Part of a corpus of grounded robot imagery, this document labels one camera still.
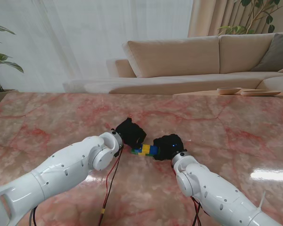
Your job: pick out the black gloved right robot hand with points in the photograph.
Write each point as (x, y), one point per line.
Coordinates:
(171, 146)

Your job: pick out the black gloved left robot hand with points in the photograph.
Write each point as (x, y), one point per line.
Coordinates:
(130, 133)

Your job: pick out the blue toy brick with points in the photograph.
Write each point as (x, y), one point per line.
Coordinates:
(153, 149)
(139, 150)

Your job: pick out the green toy brick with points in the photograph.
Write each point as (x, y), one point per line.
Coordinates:
(150, 155)
(134, 151)

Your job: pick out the yellow toy brick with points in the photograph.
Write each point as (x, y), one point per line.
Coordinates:
(143, 154)
(145, 148)

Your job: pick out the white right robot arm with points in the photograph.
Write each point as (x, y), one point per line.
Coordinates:
(214, 193)

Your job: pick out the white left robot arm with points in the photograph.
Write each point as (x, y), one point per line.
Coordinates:
(56, 179)

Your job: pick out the wooden bowl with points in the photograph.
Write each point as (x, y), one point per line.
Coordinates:
(228, 90)

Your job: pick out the beige sofa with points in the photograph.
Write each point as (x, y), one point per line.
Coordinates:
(179, 58)

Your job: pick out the flat wooden tray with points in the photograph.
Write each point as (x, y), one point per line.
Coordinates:
(260, 93)

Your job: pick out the white zip tie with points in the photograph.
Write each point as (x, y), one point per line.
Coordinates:
(261, 202)

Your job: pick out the sheer white curtain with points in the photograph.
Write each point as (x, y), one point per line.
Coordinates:
(85, 35)

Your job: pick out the beige curtain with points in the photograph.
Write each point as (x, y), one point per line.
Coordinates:
(202, 18)

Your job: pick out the tall leafy branch plant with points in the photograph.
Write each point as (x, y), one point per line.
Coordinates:
(235, 28)

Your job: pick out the large-leaf green houseplant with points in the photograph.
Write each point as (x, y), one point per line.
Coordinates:
(14, 66)

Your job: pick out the pale plant pot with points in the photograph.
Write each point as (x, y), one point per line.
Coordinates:
(0, 96)

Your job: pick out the grey sofa cushion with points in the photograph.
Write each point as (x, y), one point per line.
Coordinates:
(276, 54)

